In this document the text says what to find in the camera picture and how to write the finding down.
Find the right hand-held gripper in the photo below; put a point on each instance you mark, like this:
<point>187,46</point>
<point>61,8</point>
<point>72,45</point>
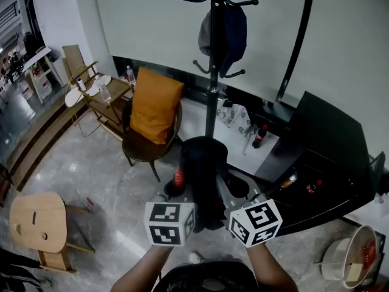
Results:
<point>261,216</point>

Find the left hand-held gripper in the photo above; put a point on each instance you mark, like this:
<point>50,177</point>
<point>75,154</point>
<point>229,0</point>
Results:
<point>162,214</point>

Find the black garment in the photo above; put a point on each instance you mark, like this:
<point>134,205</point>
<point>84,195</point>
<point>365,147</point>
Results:
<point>203,163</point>

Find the black metal coat rack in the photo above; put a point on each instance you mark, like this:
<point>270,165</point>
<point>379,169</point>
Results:
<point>212,108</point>

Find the person's left forearm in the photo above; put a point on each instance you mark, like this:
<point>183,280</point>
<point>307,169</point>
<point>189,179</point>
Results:
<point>136,275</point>

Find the person's right forearm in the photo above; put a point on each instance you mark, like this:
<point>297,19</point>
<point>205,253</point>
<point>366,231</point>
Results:
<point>270,272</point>

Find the orange drink can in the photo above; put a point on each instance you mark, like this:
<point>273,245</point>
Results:
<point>289,180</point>

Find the large cola bottle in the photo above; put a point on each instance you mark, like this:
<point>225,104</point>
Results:
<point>259,138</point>

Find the brown round chair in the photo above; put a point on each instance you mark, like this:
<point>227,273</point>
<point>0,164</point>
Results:
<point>143,148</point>

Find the person's left white shoe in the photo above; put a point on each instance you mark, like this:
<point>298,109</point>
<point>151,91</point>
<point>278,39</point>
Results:
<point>196,256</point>

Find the small cola bottle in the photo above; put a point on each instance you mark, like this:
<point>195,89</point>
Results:
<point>311,188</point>

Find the white patterned bag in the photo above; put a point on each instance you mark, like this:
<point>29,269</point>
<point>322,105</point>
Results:
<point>240,117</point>

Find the person's black printed shirt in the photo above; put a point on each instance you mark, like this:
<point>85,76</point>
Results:
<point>179,280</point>

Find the small red item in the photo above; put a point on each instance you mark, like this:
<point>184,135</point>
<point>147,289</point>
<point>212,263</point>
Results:
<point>89,201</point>

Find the orange cushion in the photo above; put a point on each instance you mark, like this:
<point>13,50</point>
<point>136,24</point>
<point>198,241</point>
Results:
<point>155,105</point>

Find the black bundle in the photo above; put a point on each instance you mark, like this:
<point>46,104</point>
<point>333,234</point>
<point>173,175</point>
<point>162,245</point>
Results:
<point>243,97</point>

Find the black cabinet with door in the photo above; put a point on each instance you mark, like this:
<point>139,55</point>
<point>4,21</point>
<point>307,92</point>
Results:
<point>328,126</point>

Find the beige round bin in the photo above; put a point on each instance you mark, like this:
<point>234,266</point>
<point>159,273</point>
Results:
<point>332,254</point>

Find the wooden shelf cart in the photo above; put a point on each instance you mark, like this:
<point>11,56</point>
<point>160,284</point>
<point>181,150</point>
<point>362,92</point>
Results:
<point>118,87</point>

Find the clear plastic water bottle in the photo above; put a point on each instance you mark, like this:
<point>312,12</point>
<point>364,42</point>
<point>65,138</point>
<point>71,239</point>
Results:
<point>105,94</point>

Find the small clear water bottle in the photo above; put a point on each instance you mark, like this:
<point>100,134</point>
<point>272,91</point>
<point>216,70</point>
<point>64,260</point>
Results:
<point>130,76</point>

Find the white oval dish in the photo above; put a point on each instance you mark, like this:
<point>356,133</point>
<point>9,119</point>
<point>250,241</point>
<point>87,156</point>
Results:
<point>100,82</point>

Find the light wooden stool table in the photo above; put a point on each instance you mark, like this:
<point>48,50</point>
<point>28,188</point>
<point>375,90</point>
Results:
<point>39,217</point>

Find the small cardboard box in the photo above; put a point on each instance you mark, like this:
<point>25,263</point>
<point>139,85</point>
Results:
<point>355,272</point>

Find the red packet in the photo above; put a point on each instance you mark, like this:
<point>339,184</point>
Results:
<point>369,252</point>

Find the white bottle with blue cap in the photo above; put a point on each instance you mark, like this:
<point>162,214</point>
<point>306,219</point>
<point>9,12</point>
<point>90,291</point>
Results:
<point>81,84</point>

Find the wooden step platform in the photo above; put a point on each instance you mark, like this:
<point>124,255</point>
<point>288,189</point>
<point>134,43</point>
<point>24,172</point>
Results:
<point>36,151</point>

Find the navy baseball cap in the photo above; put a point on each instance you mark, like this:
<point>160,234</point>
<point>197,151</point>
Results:
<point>235,35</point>

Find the black curved metal bar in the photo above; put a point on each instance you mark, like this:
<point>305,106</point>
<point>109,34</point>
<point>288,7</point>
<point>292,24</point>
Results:
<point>299,41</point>

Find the small green scrap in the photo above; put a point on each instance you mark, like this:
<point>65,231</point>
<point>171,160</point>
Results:
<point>17,230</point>

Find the leaning wooden board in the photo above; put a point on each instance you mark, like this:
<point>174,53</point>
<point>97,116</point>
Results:
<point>74,59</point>

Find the large water jug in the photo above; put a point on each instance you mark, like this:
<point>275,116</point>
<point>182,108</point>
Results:
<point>25,90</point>

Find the white table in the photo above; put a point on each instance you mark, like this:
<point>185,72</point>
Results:
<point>36,58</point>

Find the gold frame chair white seat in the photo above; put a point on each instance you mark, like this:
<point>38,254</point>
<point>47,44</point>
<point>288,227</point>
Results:
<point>73,97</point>

